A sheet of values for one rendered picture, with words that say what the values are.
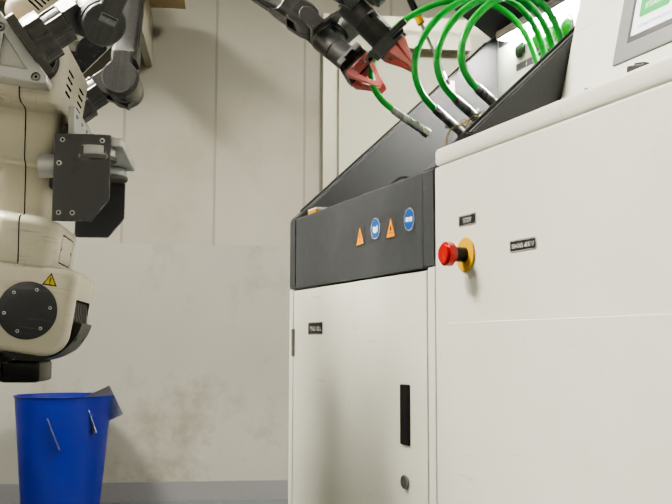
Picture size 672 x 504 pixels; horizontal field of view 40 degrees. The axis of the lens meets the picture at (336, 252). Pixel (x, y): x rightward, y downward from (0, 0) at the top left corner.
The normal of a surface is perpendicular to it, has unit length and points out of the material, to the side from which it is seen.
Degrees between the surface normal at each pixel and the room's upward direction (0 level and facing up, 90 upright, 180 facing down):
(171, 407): 90
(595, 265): 90
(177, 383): 90
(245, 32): 90
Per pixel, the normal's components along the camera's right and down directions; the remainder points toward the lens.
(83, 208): 0.12, -0.10
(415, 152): 0.38, -0.09
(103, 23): 0.49, 0.47
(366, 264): -0.93, -0.04
